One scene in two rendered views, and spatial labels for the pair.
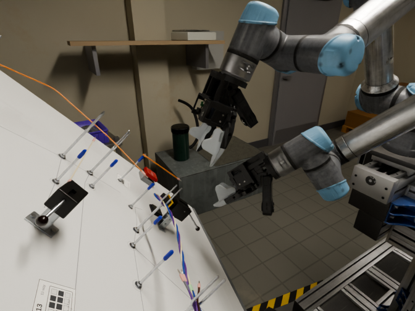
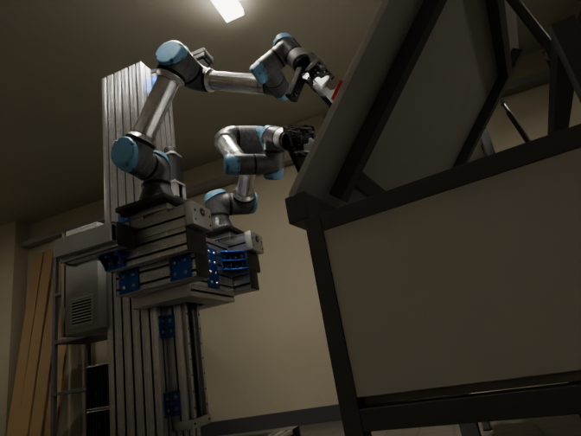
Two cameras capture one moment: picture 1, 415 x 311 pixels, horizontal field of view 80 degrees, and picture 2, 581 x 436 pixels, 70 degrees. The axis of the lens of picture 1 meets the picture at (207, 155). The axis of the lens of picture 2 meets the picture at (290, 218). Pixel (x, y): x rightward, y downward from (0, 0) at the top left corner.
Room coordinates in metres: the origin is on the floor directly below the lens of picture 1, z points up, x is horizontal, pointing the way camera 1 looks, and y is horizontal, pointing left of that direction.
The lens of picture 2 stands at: (1.50, 0.74, 0.51)
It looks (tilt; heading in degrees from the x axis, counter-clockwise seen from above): 19 degrees up; 228
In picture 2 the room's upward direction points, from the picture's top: 10 degrees counter-clockwise
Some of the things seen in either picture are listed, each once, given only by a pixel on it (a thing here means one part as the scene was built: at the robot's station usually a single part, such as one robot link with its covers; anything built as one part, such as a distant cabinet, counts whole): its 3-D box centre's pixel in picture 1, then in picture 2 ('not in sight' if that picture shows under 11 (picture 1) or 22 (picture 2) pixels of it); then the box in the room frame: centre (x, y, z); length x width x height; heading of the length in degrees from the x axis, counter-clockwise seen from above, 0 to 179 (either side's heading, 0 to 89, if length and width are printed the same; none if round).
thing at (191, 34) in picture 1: (192, 35); not in sight; (2.60, 0.13, 1.56); 0.35 x 0.33 x 0.09; 120
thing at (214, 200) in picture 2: not in sight; (217, 204); (0.41, -0.99, 1.33); 0.13 x 0.12 x 0.14; 156
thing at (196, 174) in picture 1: (207, 149); not in sight; (2.41, 0.01, 0.47); 1.00 x 0.78 x 0.94; 119
